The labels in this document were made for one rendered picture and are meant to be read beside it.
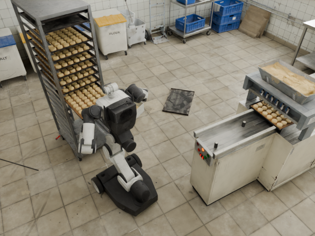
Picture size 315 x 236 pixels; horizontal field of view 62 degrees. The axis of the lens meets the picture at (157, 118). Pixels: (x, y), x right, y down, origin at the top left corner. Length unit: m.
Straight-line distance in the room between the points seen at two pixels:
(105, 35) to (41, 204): 3.21
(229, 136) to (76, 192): 1.81
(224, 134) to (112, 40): 3.35
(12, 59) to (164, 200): 3.42
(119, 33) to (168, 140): 2.52
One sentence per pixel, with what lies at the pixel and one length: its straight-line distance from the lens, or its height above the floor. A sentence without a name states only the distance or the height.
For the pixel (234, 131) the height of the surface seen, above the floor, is 0.84.
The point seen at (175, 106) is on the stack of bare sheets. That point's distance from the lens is 4.08.
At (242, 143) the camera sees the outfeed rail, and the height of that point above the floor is 0.88.
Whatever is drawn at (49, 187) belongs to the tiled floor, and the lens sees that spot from 3.34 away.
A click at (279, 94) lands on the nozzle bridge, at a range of 2.59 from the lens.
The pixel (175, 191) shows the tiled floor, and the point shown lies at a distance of 3.07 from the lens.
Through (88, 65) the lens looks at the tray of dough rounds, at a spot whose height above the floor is 1.23.
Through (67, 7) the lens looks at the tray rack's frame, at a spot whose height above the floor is 1.82.
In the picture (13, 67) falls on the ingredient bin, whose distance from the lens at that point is 5.08.
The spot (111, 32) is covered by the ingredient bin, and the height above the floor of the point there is 0.55.
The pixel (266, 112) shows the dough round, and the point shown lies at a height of 0.92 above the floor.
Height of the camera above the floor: 2.59
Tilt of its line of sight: 42 degrees down
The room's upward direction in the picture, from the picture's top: straight up
